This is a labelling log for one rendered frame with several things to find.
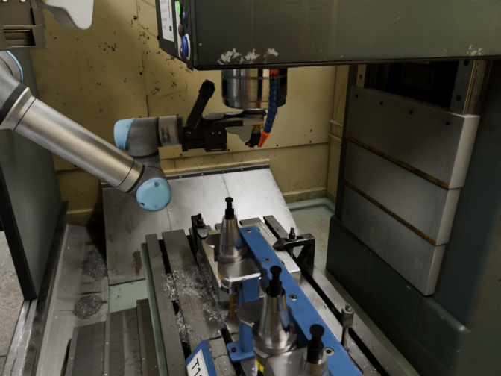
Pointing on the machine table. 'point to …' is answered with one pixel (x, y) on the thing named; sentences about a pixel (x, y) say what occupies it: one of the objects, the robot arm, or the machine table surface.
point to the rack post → (247, 294)
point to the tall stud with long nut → (346, 324)
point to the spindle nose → (250, 88)
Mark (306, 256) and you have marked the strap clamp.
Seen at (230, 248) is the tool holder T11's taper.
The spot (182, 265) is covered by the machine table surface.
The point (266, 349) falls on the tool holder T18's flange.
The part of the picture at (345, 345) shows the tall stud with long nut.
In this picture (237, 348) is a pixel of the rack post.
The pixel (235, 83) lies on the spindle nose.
